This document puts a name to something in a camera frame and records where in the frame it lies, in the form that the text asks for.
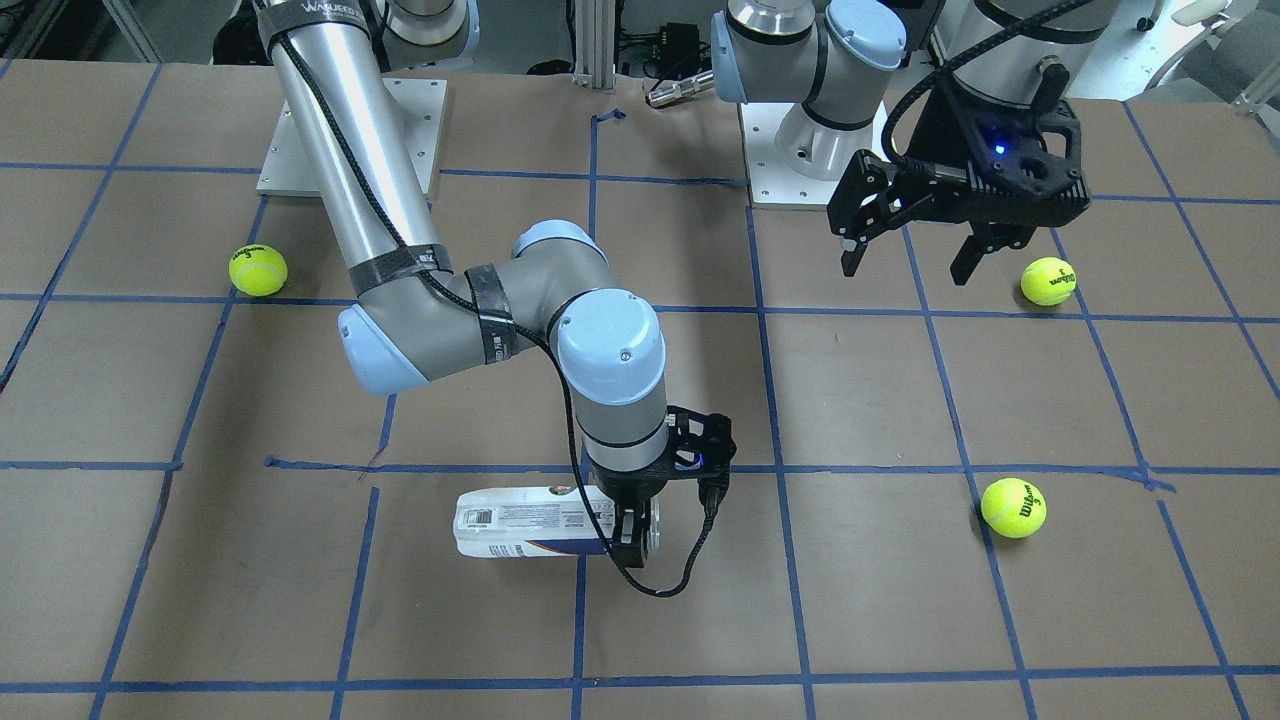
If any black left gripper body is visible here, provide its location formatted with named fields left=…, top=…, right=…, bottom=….
left=826, top=70, right=1091, bottom=251

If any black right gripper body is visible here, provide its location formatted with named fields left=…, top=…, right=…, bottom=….
left=588, top=405, right=737, bottom=518

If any white tennis ball can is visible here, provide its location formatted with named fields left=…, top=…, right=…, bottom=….
left=453, top=484, right=660, bottom=559

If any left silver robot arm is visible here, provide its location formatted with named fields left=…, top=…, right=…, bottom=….
left=710, top=1, right=1117, bottom=284

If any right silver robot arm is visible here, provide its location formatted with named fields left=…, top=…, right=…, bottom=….
left=253, top=1, right=736, bottom=571

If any yellow tennis ball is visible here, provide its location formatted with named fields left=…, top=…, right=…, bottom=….
left=980, top=477, right=1047, bottom=539
left=1019, top=258, right=1076, bottom=307

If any yellow tennis ball centre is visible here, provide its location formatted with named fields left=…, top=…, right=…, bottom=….
left=980, top=477, right=1047, bottom=539

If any yellow tennis ball base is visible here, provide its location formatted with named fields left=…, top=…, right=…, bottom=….
left=228, top=243, right=288, bottom=297

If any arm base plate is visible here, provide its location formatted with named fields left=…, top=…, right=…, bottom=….
left=739, top=102, right=887, bottom=211
left=256, top=78, right=448, bottom=199

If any aluminium frame post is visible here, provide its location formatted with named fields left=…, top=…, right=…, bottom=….
left=570, top=0, right=617, bottom=94

